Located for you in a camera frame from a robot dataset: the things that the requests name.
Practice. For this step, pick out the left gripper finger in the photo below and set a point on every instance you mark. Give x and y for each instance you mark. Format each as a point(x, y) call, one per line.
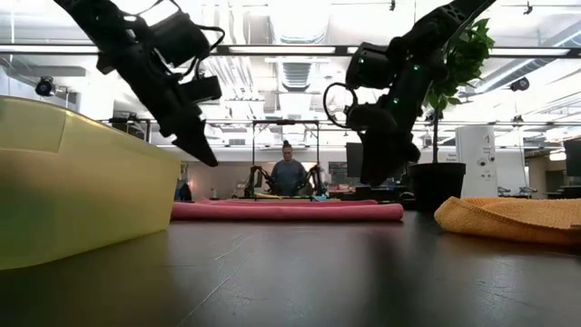
point(197, 145)

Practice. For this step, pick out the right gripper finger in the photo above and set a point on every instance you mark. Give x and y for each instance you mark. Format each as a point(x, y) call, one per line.
point(388, 159)

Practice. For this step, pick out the pink microfiber towel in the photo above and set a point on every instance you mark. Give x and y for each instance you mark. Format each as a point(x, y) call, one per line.
point(286, 211)

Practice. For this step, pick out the green plastic bin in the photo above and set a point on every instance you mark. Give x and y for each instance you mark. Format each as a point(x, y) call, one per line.
point(68, 191)

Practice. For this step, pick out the orange microfiber towel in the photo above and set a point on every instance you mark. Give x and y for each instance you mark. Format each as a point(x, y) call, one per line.
point(522, 218)

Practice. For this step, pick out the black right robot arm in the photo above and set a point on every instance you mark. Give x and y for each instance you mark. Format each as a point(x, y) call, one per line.
point(436, 27)

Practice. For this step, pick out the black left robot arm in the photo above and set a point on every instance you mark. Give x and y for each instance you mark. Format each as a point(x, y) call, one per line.
point(104, 22)

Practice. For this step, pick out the black background robot arm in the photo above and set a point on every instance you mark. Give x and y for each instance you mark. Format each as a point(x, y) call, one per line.
point(258, 179)
point(315, 179)

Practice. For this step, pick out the black computer monitor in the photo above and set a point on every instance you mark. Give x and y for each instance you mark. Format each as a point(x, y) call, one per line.
point(354, 159)
point(574, 156)

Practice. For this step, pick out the black plant pot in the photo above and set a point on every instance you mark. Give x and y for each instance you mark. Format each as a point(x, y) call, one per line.
point(438, 181)

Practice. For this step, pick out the green leafy plant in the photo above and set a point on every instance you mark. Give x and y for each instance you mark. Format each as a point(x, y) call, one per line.
point(463, 59)

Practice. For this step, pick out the white cylindrical appliance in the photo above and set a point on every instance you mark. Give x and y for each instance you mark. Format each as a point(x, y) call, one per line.
point(476, 159)

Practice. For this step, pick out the person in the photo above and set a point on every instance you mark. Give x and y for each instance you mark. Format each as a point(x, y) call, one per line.
point(288, 175)

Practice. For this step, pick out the long overhead light bar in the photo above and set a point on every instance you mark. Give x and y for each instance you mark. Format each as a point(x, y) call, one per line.
point(522, 51)

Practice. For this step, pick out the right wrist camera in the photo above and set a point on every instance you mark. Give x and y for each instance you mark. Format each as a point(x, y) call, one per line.
point(370, 117)

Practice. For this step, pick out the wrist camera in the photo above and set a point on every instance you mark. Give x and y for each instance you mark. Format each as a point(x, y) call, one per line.
point(202, 89)
point(370, 117)

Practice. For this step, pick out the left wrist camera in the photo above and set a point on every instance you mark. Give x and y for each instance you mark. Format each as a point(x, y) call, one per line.
point(202, 89)

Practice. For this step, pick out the black background frame stand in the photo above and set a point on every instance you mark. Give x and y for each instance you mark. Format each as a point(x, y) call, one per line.
point(286, 121)

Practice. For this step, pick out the black ceiling camera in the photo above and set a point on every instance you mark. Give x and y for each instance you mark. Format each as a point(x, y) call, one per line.
point(519, 83)
point(44, 87)

